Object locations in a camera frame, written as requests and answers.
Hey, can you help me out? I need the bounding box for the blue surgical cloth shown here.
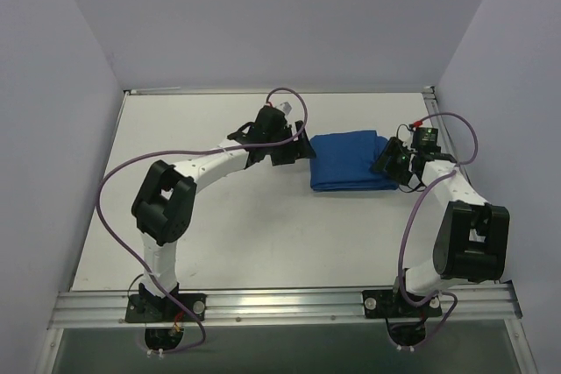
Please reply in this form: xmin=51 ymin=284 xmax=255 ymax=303
xmin=309 ymin=130 xmax=398 ymax=193

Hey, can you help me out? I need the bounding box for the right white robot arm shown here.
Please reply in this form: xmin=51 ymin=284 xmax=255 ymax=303
xmin=371 ymin=127 xmax=510 ymax=315

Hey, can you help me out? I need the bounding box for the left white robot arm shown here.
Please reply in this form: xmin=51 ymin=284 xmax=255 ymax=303
xmin=131 ymin=102 xmax=316 ymax=321

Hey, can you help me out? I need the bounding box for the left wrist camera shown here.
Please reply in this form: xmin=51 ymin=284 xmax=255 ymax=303
xmin=275 ymin=102 xmax=292 ymax=116

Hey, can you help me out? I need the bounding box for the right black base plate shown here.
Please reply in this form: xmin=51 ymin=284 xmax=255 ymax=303
xmin=361 ymin=288 xmax=443 ymax=319

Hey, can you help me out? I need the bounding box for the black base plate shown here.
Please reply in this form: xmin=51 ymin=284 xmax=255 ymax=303
xmin=361 ymin=288 xmax=443 ymax=319
xmin=124 ymin=284 xmax=207 ymax=323

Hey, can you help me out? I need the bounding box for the front aluminium rail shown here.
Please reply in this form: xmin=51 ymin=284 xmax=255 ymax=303
xmin=48 ymin=283 xmax=522 ymax=328

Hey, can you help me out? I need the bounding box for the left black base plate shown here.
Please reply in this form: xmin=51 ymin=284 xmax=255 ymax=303
xmin=124 ymin=284 xmax=207 ymax=323

